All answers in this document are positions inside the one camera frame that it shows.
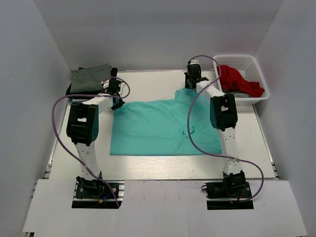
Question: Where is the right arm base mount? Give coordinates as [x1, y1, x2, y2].
[201, 180, 254, 210]

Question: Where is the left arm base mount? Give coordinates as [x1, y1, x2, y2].
[72, 177, 124, 209]

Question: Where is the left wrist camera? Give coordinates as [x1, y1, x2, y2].
[101, 80, 109, 89]

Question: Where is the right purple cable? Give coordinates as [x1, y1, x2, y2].
[187, 54, 264, 203]

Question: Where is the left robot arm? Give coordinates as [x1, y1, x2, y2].
[66, 78, 124, 179]

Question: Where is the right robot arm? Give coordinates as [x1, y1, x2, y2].
[185, 60, 244, 178]

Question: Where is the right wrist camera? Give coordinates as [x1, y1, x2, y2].
[188, 57, 199, 65]

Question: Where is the red t shirt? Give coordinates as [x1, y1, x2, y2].
[217, 65, 265, 97]

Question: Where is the folded grey t shirt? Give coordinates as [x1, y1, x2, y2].
[70, 64, 112, 93]

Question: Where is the teal t shirt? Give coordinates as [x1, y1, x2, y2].
[110, 88, 222, 156]

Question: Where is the purple cable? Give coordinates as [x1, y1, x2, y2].
[51, 77, 131, 208]
[187, 54, 264, 203]

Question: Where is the white plastic basket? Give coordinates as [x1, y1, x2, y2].
[213, 54, 270, 106]

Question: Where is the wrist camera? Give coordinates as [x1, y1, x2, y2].
[188, 57, 199, 65]
[101, 80, 109, 89]

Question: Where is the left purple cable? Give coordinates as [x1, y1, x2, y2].
[51, 77, 131, 208]

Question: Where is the grey t shirt in basket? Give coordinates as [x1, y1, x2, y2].
[227, 70, 255, 99]

